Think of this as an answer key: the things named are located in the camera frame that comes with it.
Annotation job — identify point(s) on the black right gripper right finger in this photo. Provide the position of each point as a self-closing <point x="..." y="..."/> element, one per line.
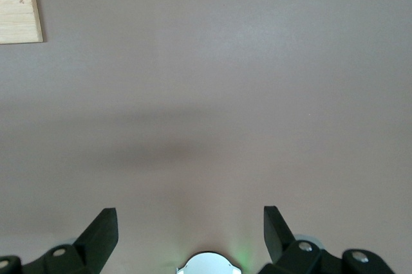
<point x="280" y="242"/>

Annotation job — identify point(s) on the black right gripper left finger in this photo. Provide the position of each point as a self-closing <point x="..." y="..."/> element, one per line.
<point x="96" y="242"/>

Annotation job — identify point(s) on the brown table cloth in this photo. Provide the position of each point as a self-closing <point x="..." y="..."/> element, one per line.
<point x="206" y="94"/>

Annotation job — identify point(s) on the wooden cutting board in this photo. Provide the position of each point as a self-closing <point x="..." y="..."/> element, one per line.
<point x="16" y="13"/>

